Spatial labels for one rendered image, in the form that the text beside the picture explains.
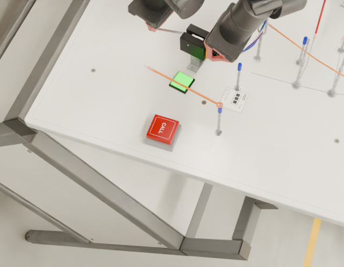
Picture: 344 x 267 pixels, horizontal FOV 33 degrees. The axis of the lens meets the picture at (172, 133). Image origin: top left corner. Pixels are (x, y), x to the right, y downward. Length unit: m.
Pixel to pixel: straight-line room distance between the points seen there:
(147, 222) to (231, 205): 1.52
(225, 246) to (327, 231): 2.30
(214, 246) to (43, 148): 0.50
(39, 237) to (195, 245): 0.74
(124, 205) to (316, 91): 0.54
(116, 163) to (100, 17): 0.36
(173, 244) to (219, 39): 0.67
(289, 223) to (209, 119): 2.28
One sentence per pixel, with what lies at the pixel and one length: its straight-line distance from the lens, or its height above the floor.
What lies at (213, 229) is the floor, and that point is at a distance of 2.87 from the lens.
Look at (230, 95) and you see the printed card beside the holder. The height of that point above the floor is 1.16.
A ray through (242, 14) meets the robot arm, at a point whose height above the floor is 1.31.
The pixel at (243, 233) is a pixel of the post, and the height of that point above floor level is 0.99.
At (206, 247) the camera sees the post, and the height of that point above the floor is 0.89.
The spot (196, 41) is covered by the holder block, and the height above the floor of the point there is 1.15.
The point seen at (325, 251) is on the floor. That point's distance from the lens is 3.71.
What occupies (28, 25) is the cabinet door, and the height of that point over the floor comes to 0.51.
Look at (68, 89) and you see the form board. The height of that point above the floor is 0.91.
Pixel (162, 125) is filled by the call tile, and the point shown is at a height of 1.11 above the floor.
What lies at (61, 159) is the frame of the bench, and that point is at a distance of 1.33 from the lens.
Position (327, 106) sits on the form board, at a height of 1.31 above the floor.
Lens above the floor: 1.90
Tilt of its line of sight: 45 degrees down
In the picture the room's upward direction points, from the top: 83 degrees clockwise
